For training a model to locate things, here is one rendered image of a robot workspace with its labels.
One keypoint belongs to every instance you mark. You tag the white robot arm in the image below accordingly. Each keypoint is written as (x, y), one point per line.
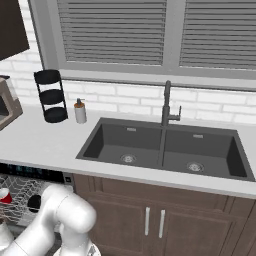
(71, 216)

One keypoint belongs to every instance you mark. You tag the brown cupboard door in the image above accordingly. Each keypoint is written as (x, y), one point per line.
(120, 223)
(196, 233)

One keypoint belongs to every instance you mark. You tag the black dishwasher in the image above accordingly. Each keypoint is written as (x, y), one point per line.
(30, 170)

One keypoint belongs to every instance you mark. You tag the red cup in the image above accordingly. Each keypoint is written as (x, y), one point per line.
(4, 196)

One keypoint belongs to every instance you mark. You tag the dark grey double sink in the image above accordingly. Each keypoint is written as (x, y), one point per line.
(133, 146)

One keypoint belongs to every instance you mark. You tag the dark grey tap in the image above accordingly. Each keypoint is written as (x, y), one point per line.
(166, 110)

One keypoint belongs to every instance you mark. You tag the brown false drawer front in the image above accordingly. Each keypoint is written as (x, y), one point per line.
(150, 191)

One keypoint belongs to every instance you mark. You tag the black three-tier stand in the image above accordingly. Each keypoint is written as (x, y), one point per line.
(55, 115)

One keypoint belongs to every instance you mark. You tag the grey window with blinds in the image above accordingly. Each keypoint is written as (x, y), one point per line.
(113, 33)

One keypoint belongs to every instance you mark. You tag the brown toaster oven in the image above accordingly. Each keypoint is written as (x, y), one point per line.
(8, 110)

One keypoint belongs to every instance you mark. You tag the brown cupboard run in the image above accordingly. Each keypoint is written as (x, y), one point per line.
(248, 233)

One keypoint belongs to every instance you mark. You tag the dark brown wall cupboard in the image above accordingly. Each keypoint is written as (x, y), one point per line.
(10, 26)

